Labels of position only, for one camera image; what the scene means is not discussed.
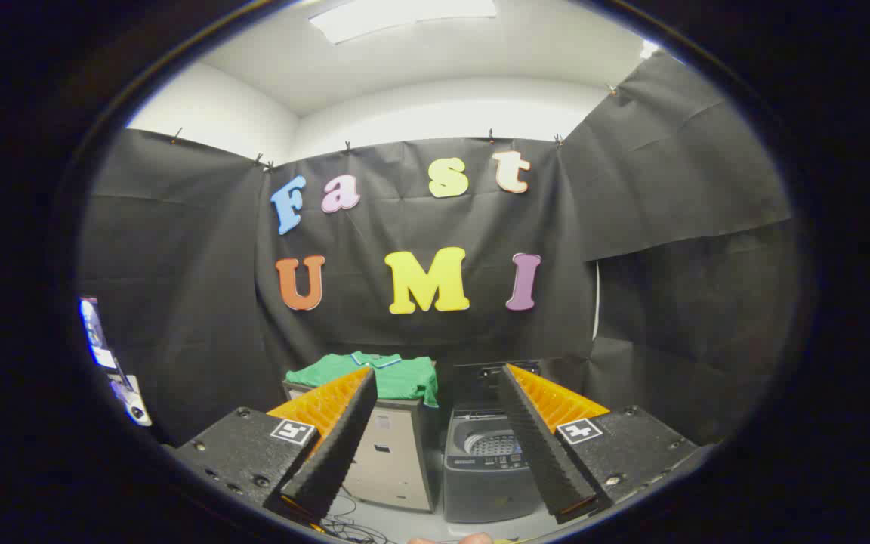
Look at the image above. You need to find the grey cabinet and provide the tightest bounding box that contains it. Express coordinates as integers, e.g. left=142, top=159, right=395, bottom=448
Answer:
left=282, top=382, right=440, bottom=513

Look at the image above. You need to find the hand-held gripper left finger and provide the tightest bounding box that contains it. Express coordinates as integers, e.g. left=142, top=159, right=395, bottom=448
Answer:
left=171, top=366, right=379, bottom=522

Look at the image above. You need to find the green polo shirt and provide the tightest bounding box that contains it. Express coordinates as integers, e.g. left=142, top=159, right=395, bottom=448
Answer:
left=286, top=351, right=440, bottom=409

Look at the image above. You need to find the grey washing machine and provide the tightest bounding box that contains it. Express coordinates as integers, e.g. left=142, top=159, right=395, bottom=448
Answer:
left=443, top=406, right=546, bottom=524

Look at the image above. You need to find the tangle of black cables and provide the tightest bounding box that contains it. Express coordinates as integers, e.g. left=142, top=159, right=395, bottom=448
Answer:
left=318, top=490, right=400, bottom=544

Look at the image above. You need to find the ceiling light panel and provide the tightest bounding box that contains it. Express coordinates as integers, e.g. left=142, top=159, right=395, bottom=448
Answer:
left=308, top=0, right=498, bottom=45

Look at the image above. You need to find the black backdrop cloth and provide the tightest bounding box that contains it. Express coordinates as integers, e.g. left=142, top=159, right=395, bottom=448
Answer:
left=76, top=51, right=802, bottom=447

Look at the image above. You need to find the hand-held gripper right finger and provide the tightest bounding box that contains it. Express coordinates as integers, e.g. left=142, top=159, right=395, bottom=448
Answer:
left=497, top=363, right=702, bottom=525

